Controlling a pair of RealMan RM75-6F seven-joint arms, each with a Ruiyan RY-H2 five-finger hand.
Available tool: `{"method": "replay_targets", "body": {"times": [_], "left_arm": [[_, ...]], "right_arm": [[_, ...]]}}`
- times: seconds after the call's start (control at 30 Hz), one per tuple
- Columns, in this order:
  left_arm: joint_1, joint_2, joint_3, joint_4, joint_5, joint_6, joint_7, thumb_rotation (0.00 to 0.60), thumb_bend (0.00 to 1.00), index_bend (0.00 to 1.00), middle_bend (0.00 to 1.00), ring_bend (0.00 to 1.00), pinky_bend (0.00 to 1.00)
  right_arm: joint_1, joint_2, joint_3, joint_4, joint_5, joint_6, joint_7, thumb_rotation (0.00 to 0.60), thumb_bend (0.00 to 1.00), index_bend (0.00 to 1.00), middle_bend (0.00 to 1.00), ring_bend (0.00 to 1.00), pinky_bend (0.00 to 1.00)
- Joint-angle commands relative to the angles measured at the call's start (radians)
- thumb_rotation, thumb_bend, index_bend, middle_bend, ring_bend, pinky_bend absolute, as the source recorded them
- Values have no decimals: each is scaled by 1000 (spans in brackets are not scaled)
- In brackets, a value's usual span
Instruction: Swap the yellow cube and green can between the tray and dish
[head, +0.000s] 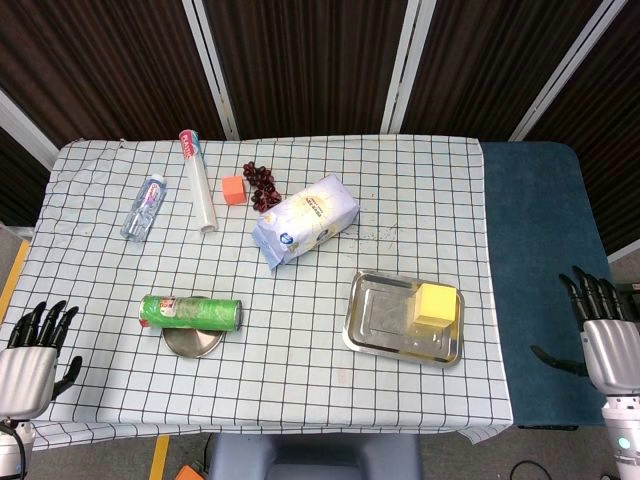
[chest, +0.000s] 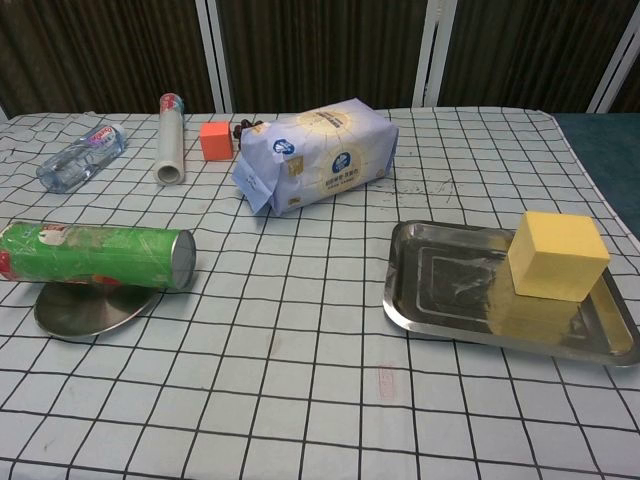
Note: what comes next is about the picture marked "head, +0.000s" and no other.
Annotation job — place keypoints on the brown folding screen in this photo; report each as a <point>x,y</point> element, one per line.
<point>310,60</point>

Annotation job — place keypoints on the plastic wrap roll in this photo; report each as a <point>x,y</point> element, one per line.
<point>202,190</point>

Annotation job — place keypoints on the orange floor object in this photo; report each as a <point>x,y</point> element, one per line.
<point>190,473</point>

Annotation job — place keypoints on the rectangular steel tray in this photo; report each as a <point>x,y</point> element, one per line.
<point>380,320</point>

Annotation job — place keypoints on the dark red grape bunch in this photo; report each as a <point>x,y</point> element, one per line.
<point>263,190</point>

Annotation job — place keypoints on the round steel plate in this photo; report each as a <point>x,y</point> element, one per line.
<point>192,345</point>

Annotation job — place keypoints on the orange cube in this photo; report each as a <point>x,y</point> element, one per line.
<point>234,191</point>

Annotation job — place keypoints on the white checked tablecloth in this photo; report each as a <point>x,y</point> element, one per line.
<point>300,390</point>

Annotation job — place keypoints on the yellow foam block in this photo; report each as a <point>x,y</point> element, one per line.
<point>436,302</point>

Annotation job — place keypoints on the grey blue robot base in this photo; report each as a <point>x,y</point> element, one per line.
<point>315,457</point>

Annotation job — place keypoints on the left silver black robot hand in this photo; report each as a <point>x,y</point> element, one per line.
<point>25,370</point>

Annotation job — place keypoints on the pale blue tissue pack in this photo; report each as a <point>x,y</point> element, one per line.
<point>305,220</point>

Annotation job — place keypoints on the clear water bottle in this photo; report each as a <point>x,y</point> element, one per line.
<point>144,207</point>

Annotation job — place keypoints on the green chip can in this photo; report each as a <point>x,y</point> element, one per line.
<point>200,313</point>

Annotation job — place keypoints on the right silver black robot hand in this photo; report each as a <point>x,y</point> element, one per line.
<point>612,350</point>

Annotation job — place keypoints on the black box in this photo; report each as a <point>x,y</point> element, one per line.
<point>630,295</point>

